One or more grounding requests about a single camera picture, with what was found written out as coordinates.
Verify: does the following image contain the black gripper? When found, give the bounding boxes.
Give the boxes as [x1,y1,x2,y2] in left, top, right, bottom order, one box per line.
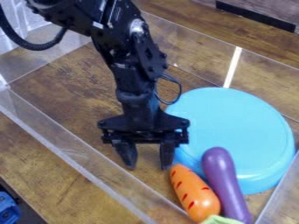
[97,109,191,170]

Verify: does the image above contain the purple toy eggplant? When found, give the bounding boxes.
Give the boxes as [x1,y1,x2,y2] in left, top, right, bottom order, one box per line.
[202,147,251,224]

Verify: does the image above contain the orange toy carrot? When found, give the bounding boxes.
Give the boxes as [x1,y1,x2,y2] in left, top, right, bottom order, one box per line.
[170,164,243,224]

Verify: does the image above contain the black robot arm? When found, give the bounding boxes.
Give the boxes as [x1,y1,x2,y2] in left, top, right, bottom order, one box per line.
[25,0,190,170]

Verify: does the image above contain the blue round plate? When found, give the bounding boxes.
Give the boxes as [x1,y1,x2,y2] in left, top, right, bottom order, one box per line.
[166,87,295,194]

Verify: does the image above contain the blue object at corner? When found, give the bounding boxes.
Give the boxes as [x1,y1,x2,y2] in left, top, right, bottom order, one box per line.
[0,192,21,224]

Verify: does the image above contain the dark baseboard strip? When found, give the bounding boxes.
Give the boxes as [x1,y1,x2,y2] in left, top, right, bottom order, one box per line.
[215,0,296,33]

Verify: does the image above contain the white curtain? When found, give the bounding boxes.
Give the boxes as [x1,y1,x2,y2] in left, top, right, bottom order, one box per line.
[0,0,48,55]

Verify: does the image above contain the black cable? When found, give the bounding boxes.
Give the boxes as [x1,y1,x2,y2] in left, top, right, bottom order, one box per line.
[0,3,69,52]

